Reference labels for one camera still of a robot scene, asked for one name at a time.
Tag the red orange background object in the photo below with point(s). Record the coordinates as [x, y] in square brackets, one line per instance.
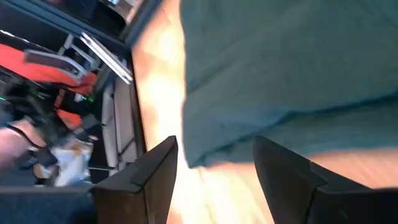
[31, 68]

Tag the dark green garment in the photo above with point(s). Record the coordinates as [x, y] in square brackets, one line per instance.
[280, 77]

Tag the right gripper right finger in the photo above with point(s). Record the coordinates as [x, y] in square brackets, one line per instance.
[295, 199]

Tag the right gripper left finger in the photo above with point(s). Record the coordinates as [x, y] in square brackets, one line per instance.
[140, 199]

